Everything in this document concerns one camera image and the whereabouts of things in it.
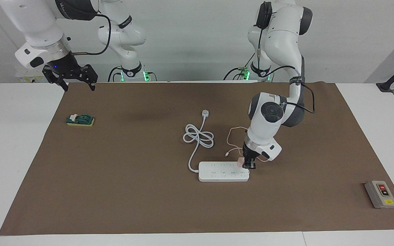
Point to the grey on-off switch box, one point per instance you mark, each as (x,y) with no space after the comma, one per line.
(381,194)

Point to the brown table mat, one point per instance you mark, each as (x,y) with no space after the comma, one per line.
(115,198)

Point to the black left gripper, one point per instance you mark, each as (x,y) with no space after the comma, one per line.
(250,149)

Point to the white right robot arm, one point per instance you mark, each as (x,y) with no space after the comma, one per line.
(36,24)

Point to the white wall outlet box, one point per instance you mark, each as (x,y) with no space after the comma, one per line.
(26,79)

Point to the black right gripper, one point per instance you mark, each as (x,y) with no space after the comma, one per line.
(63,68)

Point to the white power strip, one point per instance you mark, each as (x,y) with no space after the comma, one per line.
(224,172)

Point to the green knife switch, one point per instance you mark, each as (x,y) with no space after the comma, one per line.
(80,120)

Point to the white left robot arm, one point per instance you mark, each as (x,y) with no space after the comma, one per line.
(268,116)

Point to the pink charger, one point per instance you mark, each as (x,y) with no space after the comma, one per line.
(240,162)

